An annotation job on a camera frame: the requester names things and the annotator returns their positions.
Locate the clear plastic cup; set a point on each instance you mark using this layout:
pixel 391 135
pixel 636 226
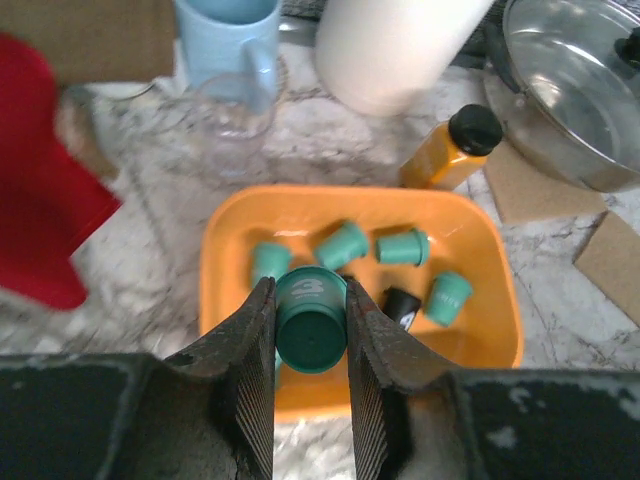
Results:
pixel 233 114

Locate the brown folded cloth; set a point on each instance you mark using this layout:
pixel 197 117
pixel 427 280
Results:
pixel 74 42

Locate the small brown cardboard piece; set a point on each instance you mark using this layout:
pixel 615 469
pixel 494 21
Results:
pixel 522 194

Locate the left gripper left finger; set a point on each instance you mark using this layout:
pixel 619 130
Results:
pixel 205 412

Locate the yellow spice bottle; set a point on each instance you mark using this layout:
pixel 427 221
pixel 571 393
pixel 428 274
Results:
pixel 453 150

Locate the white thermos jug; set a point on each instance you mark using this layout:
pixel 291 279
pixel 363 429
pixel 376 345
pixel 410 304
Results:
pixel 377 56

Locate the black coffee capsule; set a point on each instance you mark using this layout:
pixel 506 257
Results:
pixel 401 307

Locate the orange plastic storage basket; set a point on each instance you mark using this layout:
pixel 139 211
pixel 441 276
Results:
pixel 487 333

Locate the steel pot with glass lid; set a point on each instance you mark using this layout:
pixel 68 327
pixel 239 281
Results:
pixel 563 78

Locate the brown cardboard sheet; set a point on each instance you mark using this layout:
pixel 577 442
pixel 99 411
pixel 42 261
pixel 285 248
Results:
pixel 610 260

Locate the light blue mug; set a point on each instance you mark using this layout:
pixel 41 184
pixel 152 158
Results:
pixel 232 38

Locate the red cloth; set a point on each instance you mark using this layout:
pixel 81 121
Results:
pixel 50 203

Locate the teal coffee capsule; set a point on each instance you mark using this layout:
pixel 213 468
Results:
pixel 269 260
pixel 311 334
pixel 348 243
pixel 411 247
pixel 447 297

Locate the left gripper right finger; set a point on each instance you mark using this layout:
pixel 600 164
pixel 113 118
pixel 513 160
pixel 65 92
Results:
pixel 417 415

